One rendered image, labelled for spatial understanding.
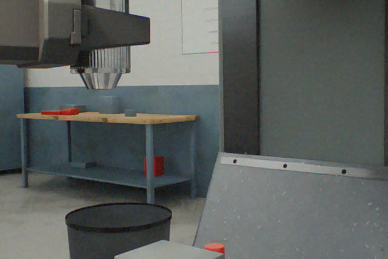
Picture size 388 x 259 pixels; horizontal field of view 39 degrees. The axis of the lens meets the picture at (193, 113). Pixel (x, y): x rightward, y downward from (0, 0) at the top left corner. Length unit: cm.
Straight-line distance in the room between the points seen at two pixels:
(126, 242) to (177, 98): 378
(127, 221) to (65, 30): 238
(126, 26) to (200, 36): 534
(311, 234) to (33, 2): 46
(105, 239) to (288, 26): 166
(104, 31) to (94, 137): 656
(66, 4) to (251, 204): 47
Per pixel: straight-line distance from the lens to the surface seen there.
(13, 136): 786
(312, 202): 72
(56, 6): 36
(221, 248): 43
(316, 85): 73
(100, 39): 40
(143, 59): 629
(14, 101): 785
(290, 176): 74
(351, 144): 72
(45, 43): 36
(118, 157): 665
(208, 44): 568
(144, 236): 230
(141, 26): 41
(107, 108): 626
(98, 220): 269
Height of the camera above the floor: 120
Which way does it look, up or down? 3 degrees down
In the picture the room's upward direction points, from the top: 1 degrees counter-clockwise
